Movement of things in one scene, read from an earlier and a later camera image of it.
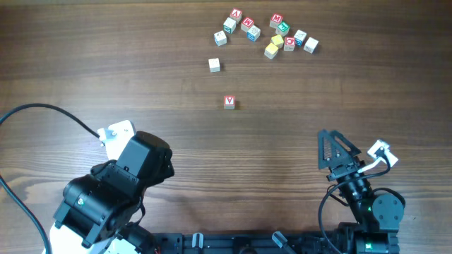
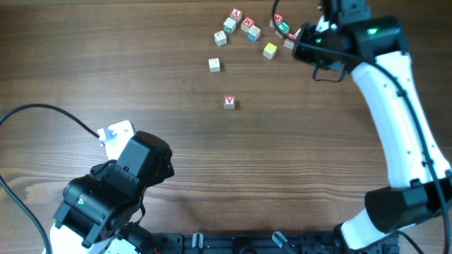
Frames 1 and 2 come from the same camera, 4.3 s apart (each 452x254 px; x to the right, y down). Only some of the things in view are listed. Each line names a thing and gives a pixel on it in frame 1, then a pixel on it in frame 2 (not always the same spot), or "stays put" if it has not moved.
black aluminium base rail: x=252 y=243 stays put
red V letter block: x=229 y=102 stays put
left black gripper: x=165 y=173 stays put
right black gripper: x=339 y=159 to x=302 y=49
